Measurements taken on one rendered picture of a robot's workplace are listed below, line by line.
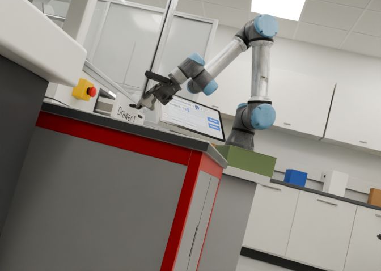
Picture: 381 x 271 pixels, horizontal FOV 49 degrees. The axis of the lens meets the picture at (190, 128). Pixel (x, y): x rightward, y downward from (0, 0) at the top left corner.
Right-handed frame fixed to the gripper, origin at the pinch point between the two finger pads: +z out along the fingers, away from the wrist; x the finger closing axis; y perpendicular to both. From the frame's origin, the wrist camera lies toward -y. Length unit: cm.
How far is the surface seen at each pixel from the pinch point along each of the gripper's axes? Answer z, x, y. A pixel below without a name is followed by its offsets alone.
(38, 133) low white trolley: 21, -71, 13
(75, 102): 15.3, -31.4, -6.0
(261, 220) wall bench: 2, 296, 84
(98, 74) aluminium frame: 3.1, -19.9, -14.4
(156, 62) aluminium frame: -20, 47, -30
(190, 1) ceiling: -109, 306, -173
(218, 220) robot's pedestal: 7, 20, 61
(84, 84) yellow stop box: 7.5, -36.6, -6.6
